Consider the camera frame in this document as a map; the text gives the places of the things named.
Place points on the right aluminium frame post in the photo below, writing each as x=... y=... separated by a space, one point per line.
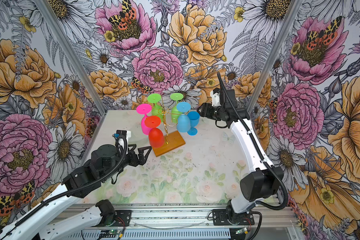
x=279 y=40

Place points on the left aluminium frame post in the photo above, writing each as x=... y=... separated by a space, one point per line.
x=63 y=40

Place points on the aluminium front rail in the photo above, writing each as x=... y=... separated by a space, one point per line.
x=186 y=222

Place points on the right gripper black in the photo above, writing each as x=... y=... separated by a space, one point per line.
x=206 y=108

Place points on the red wine glass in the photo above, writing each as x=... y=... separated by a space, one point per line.
x=156 y=136

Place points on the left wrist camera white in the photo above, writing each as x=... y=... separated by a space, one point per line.
x=124 y=133

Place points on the aluminium frame post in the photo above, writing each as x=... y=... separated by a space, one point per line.
x=63 y=40
x=279 y=40

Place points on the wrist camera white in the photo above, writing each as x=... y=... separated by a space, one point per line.
x=124 y=133
x=215 y=97

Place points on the pink wine glass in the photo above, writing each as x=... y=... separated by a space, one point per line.
x=144 y=109

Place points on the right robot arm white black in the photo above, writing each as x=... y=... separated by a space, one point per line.
x=264 y=183

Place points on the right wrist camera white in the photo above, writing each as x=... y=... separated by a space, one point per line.
x=215 y=97

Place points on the gold wire rack wooden base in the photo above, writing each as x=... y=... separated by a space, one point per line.
x=173 y=139

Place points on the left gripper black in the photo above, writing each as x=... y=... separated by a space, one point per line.
x=142 y=160

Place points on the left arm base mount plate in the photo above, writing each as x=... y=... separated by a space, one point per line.
x=120 y=218

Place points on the green wine glass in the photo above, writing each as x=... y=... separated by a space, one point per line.
x=176 y=97
x=157 y=109

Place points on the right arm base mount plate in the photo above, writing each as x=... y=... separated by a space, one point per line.
x=224 y=217

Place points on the left green wine glass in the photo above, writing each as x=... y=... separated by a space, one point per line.
x=157 y=109

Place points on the right green wine glass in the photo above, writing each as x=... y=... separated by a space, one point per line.
x=176 y=97

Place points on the blue wine glass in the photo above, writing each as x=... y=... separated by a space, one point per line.
x=184 y=123
x=194 y=121

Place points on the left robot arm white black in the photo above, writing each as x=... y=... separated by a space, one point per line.
x=106 y=161

